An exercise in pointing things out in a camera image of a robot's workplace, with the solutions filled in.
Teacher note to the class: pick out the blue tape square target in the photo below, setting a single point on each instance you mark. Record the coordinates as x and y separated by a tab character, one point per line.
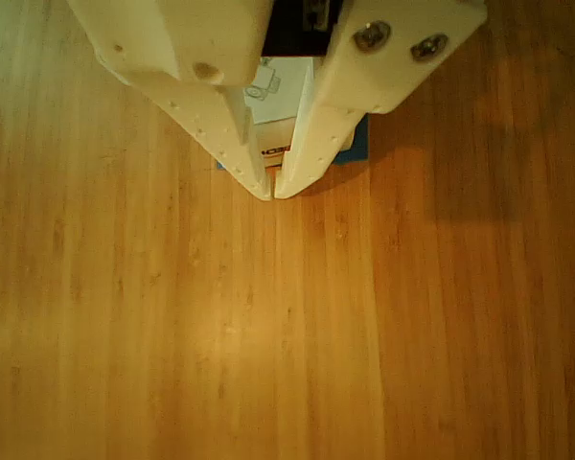
359	144

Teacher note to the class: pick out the black and white box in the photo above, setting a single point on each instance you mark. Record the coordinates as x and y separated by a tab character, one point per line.
278	100

